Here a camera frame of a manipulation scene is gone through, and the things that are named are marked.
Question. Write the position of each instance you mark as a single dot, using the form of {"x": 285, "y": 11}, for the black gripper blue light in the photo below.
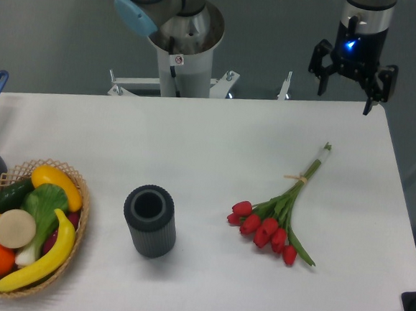
{"x": 356, "y": 57}

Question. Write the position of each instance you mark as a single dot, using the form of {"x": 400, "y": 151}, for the silver robot wrist segment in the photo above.
{"x": 374, "y": 16}

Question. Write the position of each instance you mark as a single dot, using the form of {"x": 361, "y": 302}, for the red tulip bouquet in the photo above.
{"x": 270, "y": 222}

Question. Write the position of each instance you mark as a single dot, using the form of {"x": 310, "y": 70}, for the dark grey ribbed vase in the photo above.
{"x": 149, "y": 211}

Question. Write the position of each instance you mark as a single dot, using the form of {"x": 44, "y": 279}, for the yellow squash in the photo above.
{"x": 46, "y": 174}

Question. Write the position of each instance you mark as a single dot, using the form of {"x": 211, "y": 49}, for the green bok choy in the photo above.
{"x": 41, "y": 204}

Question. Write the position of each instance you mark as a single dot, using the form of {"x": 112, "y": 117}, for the yellow banana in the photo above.
{"x": 45, "y": 265}

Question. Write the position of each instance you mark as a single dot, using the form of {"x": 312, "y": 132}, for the dark red vegetable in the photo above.
{"x": 74, "y": 218}

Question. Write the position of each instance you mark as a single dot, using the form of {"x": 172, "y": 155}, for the green cucumber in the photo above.
{"x": 12, "y": 196}

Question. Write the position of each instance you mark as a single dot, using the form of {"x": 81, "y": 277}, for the beige round disc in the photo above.
{"x": 17, "y": 228}

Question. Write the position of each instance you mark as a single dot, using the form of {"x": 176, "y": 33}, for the woven wicker basket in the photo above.
{"x": 24, "y": 170}

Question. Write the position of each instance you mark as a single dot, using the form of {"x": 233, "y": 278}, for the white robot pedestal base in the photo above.
{"x": 187, "y": 76}

